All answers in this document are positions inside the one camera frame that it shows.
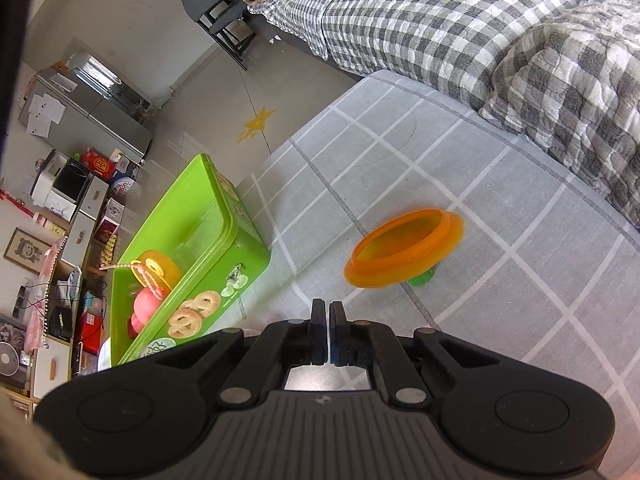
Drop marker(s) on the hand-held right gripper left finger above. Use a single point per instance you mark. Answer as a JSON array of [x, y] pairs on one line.
[[319, 332]]

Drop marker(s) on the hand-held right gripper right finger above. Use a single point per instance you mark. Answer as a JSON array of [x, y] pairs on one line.
[[336, 334]]

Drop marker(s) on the green plastic box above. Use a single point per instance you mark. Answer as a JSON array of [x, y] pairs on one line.
[[200, 220]]

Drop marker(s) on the yellow toy pot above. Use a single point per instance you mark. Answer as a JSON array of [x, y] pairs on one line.
[[161, 266]]

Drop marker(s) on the grey checked tablecloth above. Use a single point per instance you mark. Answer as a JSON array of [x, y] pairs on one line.
[[500, 310]]

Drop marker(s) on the white drawer cabinet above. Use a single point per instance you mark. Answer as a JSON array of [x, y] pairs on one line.
[[82, 225]]

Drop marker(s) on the red gift box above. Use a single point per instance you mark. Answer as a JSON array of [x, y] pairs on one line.
[[100, 162]]

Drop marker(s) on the microwave oven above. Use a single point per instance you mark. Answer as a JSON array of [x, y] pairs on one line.
[[70, 182]]

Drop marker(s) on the framed cartoon picture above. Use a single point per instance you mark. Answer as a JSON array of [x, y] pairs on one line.
[[25, 251]]

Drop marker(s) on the white standing fan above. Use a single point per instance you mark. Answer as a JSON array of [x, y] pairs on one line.
[[9, 362]]

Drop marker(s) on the grey white checked blanket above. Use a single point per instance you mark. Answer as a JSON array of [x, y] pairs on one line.
[[425, 20]]

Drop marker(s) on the silver refrigerator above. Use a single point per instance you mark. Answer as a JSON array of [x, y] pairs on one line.
[[85, 105]]

